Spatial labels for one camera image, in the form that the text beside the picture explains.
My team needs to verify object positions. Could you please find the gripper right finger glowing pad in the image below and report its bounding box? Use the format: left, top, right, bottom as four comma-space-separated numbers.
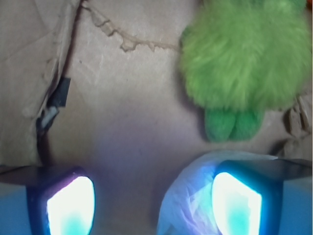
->
212, 159, 313, 235

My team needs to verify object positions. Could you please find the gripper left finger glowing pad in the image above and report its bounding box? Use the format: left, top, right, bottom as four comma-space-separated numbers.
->
0, 165, 95, 235

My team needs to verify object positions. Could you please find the green fuzzy plush toy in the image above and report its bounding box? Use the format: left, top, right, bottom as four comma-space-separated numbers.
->
180, 0, 312, 142

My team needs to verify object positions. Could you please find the brown paper bag tray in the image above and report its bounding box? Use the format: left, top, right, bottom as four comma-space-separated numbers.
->
0, 0, 313, 235

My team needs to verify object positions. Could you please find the white paper ball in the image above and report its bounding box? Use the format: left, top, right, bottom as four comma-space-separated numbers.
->
156, 150, 276, 235

